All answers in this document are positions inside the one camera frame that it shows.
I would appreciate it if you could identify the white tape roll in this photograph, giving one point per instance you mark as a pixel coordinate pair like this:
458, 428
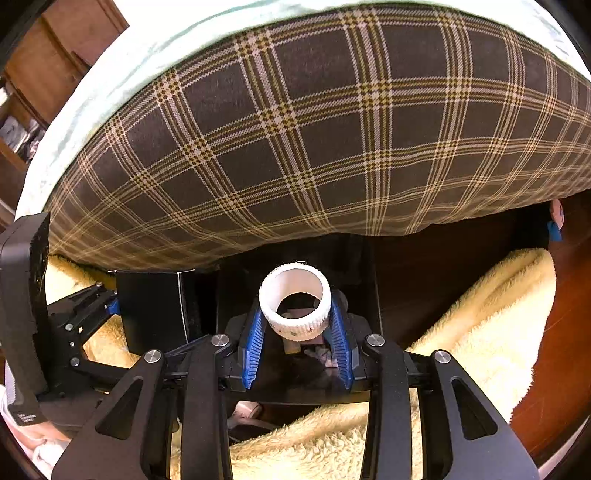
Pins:
295, 330

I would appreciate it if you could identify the light blue printed bed sheet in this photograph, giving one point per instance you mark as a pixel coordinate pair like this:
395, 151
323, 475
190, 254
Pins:
115, 78

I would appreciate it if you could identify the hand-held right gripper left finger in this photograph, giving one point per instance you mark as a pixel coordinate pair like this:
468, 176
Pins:
253, 350

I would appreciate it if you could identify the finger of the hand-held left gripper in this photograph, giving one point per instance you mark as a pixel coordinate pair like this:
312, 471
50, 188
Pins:
92, 302
99, 362

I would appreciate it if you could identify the pink and blue object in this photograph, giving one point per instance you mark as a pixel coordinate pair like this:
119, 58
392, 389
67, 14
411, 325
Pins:
555, 217

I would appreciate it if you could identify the brown plaid mattress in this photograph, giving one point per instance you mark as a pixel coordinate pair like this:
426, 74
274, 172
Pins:
295, 138

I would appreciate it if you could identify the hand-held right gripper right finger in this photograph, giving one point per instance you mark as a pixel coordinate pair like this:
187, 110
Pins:
342, 350

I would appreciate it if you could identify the black box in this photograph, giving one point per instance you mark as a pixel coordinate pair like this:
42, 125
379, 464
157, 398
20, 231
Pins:
147, 309

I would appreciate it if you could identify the black bin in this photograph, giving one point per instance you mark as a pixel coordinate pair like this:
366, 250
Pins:
364, 286

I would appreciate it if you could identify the yellow fluffy blanket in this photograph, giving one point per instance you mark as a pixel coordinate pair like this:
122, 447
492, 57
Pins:
485, 323

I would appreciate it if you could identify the purple wrapper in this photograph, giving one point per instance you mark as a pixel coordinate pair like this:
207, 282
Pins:
321, 356

